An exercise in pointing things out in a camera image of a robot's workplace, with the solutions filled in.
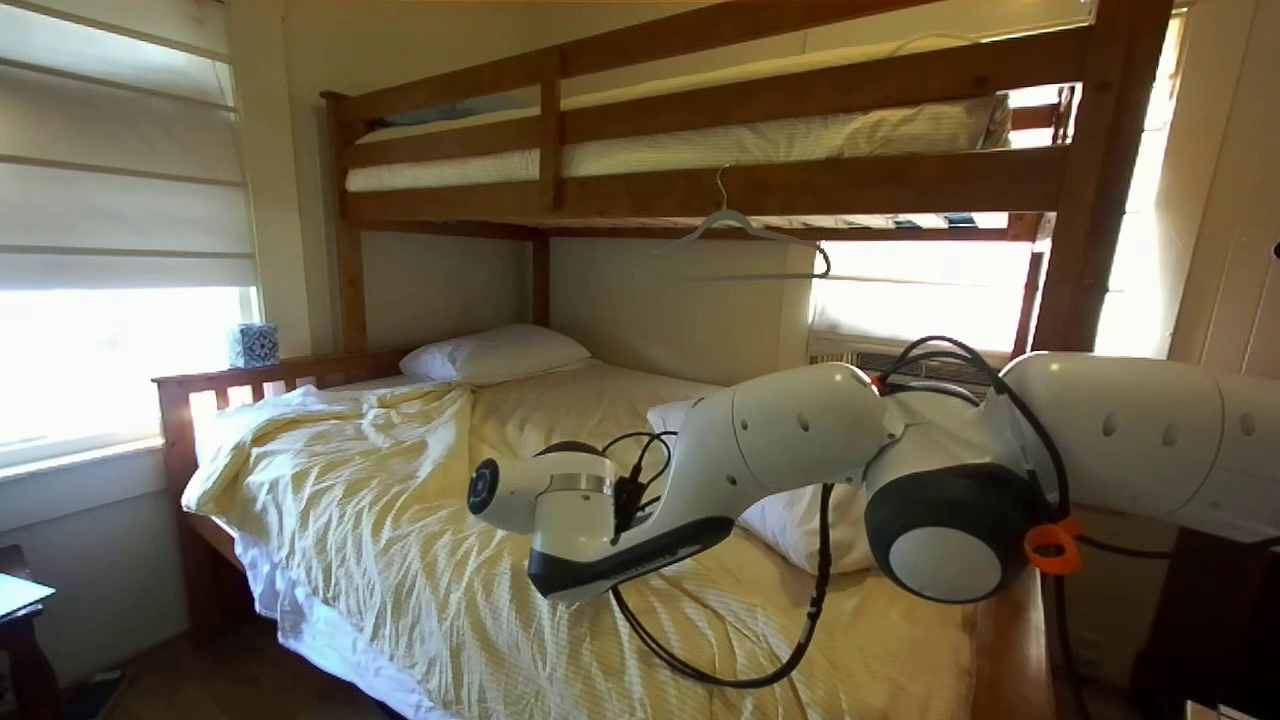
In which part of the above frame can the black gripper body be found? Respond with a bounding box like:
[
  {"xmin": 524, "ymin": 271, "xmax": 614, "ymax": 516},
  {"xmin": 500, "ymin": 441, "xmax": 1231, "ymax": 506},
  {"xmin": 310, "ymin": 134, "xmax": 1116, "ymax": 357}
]
[{"xmin": 608, "ymin": 460, "xmax": 649, "ymax": 543}]

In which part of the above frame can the small white pillow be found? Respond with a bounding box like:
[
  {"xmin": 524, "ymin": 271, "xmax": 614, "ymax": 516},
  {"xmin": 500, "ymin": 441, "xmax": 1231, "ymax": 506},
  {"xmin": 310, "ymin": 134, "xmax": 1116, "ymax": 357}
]
[{"xmin": 396, "ymin": 318, "xmax": 601, "ymax": 393}]

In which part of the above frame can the yellow striped duvet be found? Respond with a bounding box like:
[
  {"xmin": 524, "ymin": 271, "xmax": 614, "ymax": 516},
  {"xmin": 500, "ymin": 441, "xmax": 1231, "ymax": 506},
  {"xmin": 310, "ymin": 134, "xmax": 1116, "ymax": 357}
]
[{"xmin": 177, "ymin": 361, "xmax": 993, "ymax": 720}]

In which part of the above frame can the white clothes hanger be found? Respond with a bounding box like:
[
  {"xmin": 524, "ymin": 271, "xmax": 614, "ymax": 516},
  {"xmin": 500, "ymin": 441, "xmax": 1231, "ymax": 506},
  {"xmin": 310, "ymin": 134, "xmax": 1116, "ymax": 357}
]
[{"xmin": 674, "ymin": 167, "xmax": 841, "ymax": 284}]

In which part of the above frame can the white lower mattress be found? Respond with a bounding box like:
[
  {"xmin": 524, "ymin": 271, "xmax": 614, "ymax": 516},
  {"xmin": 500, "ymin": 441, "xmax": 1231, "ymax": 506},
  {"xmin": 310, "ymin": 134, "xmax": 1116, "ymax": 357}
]
[{"xmin": 233, "ymin": 528, "xmax": 462, "ymax": 720}]

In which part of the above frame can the small cup on headboard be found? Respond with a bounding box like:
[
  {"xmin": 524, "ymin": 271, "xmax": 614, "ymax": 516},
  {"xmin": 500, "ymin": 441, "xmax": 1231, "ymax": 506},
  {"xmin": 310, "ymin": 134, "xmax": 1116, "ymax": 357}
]
[{"xmin": 233, "ymin": 318, "xmax": 284, "ymax": 371}]

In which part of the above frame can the white upper bunk mattress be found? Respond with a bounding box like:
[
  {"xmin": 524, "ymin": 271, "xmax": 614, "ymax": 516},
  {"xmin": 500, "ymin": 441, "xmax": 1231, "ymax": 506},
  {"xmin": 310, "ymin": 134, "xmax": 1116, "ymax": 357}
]
[{"xmin": 340, "ymin": 93, "xmax": 1012, "ymax": 201}]

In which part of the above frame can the dark wooden furniture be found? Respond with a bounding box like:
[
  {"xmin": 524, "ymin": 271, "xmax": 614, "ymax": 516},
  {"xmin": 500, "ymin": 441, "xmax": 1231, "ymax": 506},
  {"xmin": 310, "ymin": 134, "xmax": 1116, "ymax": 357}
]
[{"xmin": 1130, "ymin": 519, "xmax": 1280, "ymax": 720}]

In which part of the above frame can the white window blind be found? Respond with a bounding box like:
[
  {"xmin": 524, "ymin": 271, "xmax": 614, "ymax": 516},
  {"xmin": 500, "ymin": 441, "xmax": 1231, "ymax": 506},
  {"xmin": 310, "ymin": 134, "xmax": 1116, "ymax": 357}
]
[{"xmin": 0, "ymin": 0, "xmax": 262, "ymax": 471}]

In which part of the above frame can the dark wooden nightstand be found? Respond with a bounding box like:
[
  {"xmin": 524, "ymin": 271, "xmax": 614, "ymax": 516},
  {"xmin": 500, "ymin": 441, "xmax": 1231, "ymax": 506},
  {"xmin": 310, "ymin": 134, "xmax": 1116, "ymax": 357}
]
[{"xmin": 0, "ymin": 567, "xmax": 62, "ymax": 720}]

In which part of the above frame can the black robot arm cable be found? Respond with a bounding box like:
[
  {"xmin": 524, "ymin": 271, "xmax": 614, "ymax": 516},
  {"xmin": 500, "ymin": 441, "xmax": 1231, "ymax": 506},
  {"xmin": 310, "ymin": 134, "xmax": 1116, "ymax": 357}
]
[{"xmin": 532, "ymin": 330, "xmax": 1089, "ymax": 695}]

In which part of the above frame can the orange cable clip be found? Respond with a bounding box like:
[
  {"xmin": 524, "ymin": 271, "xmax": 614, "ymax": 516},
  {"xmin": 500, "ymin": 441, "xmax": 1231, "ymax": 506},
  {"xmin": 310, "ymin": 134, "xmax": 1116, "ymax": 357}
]
[{"xmin": 1020, "ymin": 516, "xmax": 1083, "ymax": 580}]

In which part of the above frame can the wooden bunk bed frame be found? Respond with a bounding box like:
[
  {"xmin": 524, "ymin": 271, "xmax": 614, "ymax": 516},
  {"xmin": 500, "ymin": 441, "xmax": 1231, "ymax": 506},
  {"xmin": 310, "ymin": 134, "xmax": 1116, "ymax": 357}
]
[{"xmin": 152, "ymin": 0, "xmax": 1179, "ymax": 720}]

